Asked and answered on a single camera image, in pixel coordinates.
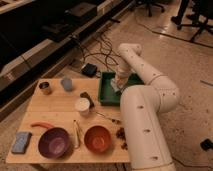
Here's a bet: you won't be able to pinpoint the black object on floor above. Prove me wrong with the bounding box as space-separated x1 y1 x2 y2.
200 139 213 151

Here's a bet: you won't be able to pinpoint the brown grape bunch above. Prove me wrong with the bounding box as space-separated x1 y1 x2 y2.
116 128 128 150

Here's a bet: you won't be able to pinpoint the black box on shelf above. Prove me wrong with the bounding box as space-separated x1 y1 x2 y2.
41 2 97 42

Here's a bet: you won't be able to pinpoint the black floor cables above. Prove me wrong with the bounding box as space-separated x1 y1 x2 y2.
71 33 124 69

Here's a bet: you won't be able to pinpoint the metal can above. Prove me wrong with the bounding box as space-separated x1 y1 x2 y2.
39 82 52 95

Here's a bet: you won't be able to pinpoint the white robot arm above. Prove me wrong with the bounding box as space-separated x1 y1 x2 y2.
115 43 180 171

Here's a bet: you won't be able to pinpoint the orange carrot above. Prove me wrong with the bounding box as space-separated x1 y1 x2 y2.
31 122 54 129

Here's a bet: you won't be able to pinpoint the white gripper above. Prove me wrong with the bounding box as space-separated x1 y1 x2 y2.
115 67 130 88

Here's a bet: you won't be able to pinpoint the black office chair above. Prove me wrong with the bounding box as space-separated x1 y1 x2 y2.
171 0 204 42

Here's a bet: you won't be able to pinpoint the black power adapter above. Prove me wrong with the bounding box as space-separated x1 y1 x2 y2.
81 63 97 77

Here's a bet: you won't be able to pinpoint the light blue cup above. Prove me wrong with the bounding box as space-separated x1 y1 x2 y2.
61 78 72 92

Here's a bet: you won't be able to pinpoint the white cup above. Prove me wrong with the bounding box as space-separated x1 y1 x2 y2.
75 98 90 116

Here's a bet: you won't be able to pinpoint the orange bowl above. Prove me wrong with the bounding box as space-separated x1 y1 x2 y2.
84 125 112 154

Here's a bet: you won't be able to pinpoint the blue sponge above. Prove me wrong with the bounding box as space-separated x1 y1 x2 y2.
11 132 32 154

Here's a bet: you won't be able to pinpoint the light blue towel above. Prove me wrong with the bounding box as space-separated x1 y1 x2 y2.
110 79 125 94

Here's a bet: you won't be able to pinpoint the purple bowl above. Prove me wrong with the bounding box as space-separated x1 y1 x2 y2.
38 127 71 159

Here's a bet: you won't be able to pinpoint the green plastic tray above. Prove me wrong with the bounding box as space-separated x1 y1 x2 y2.
98 72 144 106

